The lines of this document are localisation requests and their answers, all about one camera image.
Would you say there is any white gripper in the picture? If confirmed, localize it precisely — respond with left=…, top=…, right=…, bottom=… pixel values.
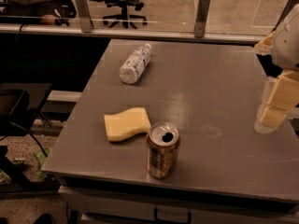
left=253, top=5, right=299, bottom=134

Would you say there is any clear plastic water bottle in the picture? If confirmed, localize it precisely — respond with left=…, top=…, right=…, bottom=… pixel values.
left=119, top=43, right=151, bottom=84

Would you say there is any glass barrier panel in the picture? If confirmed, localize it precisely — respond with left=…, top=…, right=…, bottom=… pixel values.
left=1, top=0, right=288, bottom=39

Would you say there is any open soda can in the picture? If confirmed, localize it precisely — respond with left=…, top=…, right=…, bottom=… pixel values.
left=146, top=121, right=180, bottom=179

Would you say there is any yellow sponge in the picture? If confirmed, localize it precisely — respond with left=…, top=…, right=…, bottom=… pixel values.
left=104, top=107, right=151, bottom=142

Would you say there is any seated person in background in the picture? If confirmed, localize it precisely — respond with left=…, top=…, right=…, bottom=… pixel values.
left=1, top=0, right=65, bottom=25

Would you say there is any green crumpled wrapper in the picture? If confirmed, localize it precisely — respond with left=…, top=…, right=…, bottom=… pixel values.
left=34, top=147, right=51, bottom=180

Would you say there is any black side table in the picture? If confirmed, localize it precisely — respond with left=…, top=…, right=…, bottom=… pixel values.
left=0, top=83, right=52, bottom=136

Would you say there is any black shoe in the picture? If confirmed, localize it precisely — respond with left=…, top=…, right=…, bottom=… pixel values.
left=34, top=214, right=54, bottom=224

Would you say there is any middle metal glass bracket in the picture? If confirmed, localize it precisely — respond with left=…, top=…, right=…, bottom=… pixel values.
left=193, top=0, right=211, bottom=38

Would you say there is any left metal glass bracket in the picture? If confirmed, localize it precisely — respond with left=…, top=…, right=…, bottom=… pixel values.
left=75, top=0, right=93, bottom=33

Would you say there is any black cable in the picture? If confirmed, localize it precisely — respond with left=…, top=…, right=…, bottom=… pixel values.
left=8, top=120, right=49, bottom=159

